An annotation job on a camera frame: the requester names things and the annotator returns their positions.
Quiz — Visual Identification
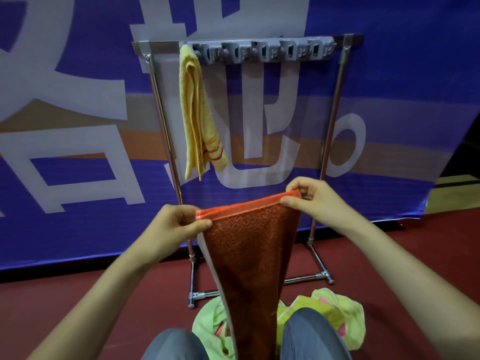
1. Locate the person's left hand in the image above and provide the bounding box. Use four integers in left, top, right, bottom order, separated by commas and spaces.
140, 204, 214, 260

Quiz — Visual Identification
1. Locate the person's right hand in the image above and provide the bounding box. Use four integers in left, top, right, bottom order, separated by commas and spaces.
280, 176, 358, 235

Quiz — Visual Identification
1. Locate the orange towel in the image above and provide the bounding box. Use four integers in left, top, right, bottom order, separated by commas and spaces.
194, 189, 303, 360

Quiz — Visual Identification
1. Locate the light green towel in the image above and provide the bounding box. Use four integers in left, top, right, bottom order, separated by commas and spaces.
191, 295, 237, 360

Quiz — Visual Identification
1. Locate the bright yellow towel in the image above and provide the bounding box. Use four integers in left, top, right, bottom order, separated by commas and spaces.
275, 295, 328, 334

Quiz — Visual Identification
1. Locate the pale yellow striped towel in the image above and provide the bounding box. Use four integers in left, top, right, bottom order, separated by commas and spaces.
178, 43, 229, 182

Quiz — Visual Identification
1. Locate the pale yellow-green towel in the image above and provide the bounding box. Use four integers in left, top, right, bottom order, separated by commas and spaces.
311, 287, 367, 351

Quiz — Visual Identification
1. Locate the grey clip hook bar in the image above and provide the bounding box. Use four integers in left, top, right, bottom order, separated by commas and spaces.
179, 36, 336, 65

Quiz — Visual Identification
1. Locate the chrome metal rack frame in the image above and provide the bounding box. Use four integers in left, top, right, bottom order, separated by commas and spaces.
131, 33, 365, 309

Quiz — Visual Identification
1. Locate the person's right forearm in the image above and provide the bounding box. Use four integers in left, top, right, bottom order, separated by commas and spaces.
337, 215, 480, 360

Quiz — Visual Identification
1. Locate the person's left forearm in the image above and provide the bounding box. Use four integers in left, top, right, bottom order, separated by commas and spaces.
28, 237, 166, 360

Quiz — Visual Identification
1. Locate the blue printed banner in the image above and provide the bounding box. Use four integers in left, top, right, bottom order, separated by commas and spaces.
0, 0, 480, 271

